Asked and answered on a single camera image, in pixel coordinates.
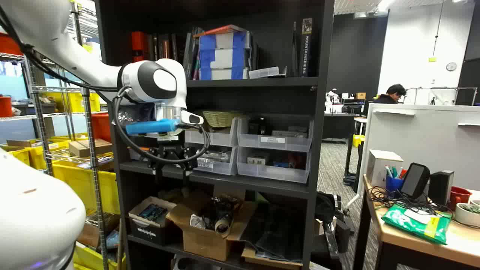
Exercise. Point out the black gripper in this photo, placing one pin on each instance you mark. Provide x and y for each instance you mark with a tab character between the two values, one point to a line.
167	142

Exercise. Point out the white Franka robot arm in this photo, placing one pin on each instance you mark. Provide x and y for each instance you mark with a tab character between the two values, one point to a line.
50	31

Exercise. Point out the olive woven basket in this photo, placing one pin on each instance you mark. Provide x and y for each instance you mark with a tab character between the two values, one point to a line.
219	119

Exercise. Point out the silver foil packets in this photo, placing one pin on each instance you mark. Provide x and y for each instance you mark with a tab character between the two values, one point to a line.
212	160

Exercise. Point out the clear plastic storage bin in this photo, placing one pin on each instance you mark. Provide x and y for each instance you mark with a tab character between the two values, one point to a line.
215	139
215	169
275	143
272	173

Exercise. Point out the large yellow bin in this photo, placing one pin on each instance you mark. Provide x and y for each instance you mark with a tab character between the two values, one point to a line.
107	190

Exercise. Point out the red plastic bin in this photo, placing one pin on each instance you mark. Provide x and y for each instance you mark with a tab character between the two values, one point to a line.
101	128

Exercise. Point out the black open box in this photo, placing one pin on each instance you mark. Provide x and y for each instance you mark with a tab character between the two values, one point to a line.
147	227

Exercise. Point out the brown cardboard box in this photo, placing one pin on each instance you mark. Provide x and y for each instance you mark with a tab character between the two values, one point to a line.
92	148

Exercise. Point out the black tangled gear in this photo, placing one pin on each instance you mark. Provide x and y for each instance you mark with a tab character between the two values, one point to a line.
219	211

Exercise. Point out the small white box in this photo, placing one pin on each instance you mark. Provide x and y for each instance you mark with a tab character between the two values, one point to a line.
257	161

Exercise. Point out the white and black roll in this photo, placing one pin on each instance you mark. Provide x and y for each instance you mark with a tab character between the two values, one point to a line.
222	226

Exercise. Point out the small black device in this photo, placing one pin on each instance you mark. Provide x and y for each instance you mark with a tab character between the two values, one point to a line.
260	127

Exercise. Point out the large open cardboard box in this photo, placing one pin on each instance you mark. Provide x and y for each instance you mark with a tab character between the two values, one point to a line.
204	245

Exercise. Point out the blue and white box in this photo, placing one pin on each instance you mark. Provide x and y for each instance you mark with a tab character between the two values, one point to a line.
222	59
222	74

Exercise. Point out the yellow plastic bin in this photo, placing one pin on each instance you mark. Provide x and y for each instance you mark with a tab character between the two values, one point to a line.
75	103
38	157
20	157
90	257

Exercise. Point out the row of dark books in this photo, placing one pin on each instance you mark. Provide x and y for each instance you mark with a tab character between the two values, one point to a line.
167	47

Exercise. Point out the black shelving unit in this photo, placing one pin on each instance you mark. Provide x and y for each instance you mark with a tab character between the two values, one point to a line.
249	83

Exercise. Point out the red cylinder can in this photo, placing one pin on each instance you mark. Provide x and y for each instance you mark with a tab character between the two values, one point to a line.
138	46

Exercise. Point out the blue and red item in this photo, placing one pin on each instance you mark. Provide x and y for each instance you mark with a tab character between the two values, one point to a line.
290	160

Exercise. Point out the flat white box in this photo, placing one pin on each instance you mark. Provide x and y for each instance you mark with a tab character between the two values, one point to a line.
264	73

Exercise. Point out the black plastic sheet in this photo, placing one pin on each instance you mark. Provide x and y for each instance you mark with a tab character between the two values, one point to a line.
275	230

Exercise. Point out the flat cardboard piece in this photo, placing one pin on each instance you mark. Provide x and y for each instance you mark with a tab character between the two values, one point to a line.
264	262

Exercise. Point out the red bucket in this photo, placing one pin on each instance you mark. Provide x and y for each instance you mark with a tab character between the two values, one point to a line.
6	106

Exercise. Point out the tall black book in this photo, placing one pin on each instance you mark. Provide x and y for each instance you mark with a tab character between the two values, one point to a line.
306	47

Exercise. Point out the black bag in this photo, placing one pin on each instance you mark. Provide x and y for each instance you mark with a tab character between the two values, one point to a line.
332	220

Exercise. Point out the red tray bin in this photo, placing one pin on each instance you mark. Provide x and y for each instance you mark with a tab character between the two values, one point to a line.
9	46

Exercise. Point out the white cube box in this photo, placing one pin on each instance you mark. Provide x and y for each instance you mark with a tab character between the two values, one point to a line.
383	163

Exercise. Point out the blue pen cup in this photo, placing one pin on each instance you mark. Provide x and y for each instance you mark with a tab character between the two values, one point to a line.
393	184

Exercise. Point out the seated person with dark hair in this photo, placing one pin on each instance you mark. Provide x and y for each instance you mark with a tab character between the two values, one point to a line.
392	94

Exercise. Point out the black tilted tablet stand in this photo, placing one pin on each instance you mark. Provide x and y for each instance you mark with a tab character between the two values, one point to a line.
414	181

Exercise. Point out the white partition panel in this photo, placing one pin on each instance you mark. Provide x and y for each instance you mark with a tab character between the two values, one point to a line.
425	140

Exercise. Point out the wooden desk with black legs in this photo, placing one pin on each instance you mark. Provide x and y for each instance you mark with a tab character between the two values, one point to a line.
425	248

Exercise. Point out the black square speaker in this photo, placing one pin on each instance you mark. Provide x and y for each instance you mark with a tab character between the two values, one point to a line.
441	188

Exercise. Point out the metal railing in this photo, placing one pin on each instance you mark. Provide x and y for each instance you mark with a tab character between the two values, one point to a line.
440	89

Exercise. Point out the red bowl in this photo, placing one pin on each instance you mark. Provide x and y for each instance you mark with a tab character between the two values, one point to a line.
459	196

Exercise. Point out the white bowl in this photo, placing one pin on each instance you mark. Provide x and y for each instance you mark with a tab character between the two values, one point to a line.
467	217

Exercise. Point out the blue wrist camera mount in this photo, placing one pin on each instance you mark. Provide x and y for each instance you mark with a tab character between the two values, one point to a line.
150	127

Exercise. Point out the round wall clock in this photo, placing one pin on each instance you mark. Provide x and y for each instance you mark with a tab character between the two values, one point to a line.
450	67

